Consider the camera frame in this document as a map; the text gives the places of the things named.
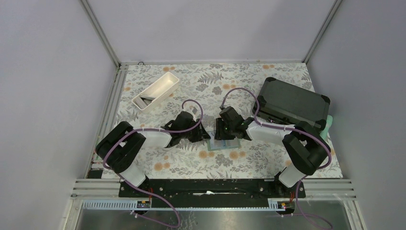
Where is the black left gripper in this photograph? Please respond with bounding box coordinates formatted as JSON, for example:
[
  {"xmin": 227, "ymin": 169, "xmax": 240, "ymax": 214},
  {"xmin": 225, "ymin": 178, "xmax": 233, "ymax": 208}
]
[{"xmin": 180, "ymin": 119, "xmax": 211, "ymax": 143}]

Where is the green card holder wallet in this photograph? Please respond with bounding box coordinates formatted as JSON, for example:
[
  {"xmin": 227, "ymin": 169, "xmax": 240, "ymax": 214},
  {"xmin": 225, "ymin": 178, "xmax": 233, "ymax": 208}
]
[{"xmin": 207, "ymin": 131, "xmax": 241, "ymax": 151}]

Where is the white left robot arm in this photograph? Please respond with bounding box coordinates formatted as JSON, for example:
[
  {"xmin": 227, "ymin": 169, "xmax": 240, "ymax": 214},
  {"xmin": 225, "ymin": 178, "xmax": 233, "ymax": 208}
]
[{"xmin": 95, "ymin": 112, "xmax": 210, "ymax": 197}]

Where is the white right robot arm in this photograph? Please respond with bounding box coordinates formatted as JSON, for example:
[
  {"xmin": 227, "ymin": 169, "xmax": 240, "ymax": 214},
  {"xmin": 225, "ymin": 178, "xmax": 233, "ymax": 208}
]
[{"xmin": 215, "ymin": 106, "xmax": 331, "ymax": 197}]

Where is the floral patterned table mat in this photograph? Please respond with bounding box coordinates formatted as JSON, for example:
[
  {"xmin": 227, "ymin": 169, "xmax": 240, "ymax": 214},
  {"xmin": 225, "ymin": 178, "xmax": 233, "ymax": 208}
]
[{"xmin": 109, "ymin": 63, "xmax": 344, "ymax": 179}]

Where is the black hard carrying case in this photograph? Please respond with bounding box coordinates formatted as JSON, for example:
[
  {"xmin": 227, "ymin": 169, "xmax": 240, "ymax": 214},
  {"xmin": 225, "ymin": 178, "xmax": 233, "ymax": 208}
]
[{"xmin": 257, "ymin": 77, "xmax": 330, "ymax": 132}]

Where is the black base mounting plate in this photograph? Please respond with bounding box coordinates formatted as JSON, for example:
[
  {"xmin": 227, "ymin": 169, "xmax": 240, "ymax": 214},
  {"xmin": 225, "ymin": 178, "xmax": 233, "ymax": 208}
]
[{"xmin": 118, "ymin": 179, "xmax": 306, "ymax": 208}]

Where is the white rectangular plastic tray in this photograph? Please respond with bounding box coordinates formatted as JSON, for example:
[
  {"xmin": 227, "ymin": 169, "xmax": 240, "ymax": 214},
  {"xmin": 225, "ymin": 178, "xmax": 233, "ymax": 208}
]
[{"xmin": 131, "ymin": 72, "xmax": 180, "ymax": 113}]

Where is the mint green cylindrical object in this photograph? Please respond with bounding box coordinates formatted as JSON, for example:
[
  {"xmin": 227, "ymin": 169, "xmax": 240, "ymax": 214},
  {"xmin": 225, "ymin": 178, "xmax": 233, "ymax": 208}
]
[{"xmin": 320, "ymin": 115, "xmax": 333, "ymax": 141}]

